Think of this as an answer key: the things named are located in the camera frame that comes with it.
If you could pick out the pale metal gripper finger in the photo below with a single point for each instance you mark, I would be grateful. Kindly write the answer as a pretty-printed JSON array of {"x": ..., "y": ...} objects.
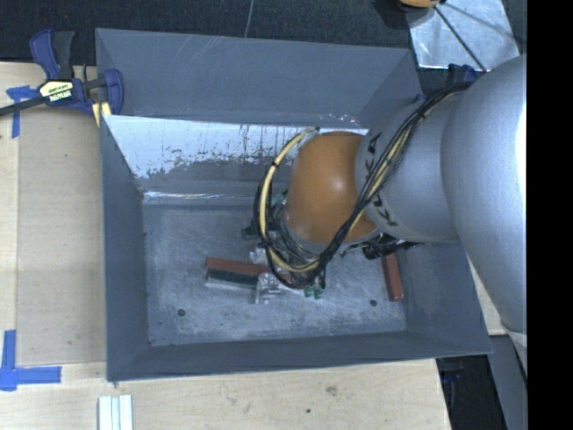
[
  {"x": 268, "y": 282},
  {"x": 259, "y": 255}
]

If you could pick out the red-brown flat block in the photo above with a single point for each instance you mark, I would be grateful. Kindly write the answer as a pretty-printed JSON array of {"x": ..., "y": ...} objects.
[
  {"x": 233, "y": 266},
  {"x": 394, "y": 280}
]

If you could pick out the grey metal bin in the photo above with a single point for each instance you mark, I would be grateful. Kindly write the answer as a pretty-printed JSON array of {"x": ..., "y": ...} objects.
[{"x": 215, "y": 79}]

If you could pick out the pale wood flat board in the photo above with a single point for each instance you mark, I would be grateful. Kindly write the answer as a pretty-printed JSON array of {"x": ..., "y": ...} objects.
[{"x": 58, "y": 240}]

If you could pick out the black cylinder on white bracket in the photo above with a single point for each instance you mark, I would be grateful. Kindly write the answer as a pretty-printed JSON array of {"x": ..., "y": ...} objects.
[{"x": 378, "y": 249}]

